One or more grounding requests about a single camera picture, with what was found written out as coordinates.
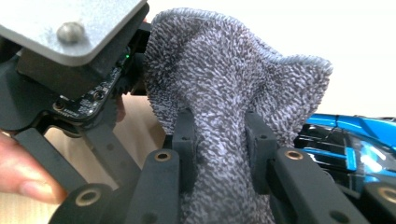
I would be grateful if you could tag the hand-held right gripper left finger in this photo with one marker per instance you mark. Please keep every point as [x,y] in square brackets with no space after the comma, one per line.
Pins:
[162,186]

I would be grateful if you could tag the blue toy car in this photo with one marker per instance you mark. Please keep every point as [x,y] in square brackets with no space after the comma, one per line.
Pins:
[348,146]

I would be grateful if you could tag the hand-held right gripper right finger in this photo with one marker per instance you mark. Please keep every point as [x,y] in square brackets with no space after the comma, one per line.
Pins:
[299,186]

